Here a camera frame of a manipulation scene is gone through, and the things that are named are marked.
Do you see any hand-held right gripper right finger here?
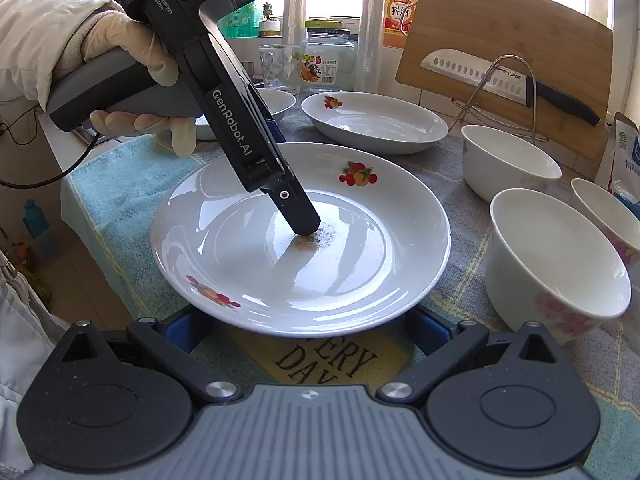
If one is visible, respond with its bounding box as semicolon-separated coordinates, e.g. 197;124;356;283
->
377;305;568;408

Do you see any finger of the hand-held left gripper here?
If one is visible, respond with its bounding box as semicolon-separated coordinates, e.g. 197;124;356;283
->
262;180;322;236

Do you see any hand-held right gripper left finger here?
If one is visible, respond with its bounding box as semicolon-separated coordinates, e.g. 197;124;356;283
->
60;305;241;408

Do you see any large white fruit print plate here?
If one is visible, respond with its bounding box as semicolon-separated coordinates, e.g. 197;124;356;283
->
150;142;452;338

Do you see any deep white fruit print plate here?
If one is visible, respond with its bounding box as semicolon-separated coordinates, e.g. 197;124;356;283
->
300;91;449;157

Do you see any white flower print bowl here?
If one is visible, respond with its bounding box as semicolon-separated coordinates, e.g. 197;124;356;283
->
460;124;563;205
570;177;640;268
484;187;632;346

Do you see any person's left forearm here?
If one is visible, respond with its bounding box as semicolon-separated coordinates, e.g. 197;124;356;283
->
0;0;126;111

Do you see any person's left hand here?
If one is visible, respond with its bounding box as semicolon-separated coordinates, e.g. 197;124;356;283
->
80;9;199;159

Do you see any patterned drinking glass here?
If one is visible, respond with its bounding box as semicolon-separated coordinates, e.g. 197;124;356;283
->
258;44;307;96

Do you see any green soap dispenser bottle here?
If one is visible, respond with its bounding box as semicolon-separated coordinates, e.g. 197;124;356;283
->
222;0;261;40

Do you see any small potted plant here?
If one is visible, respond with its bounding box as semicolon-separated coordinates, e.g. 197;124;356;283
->
257;1;283;37

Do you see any glass jar with lid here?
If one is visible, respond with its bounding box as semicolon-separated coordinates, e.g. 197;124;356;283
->
300;19;357;95

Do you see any plastic bag roll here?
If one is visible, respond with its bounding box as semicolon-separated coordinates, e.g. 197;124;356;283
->
281;0;308;46

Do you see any grey blue checked towel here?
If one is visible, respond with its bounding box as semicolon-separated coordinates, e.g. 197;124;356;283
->
60;110;640;480

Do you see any stack of clear plastic cups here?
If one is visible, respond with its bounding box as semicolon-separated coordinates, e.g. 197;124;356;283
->
357;0;391;93

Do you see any person's white jacket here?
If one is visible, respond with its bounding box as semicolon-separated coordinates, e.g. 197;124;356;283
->
0;250;71;471

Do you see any blue bottle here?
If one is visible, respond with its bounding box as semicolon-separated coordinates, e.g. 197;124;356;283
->
22;199;51;241

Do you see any orange liquid bottle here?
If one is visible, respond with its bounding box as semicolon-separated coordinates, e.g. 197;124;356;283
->
382;0;426;51

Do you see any white blue salt bag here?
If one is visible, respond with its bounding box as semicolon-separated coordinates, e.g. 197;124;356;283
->
594;111;640;221

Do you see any bamboo cutting board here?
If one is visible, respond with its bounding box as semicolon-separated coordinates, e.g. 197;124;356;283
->
395;0;614;163

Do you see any black cable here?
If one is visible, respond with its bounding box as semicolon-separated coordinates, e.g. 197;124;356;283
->
0;125;101;191

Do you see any black handled kitchen knife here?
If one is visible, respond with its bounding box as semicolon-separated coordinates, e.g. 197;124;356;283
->
419;49;601;127

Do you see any metal wire rack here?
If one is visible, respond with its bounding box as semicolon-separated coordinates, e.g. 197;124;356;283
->
450;55;551;143

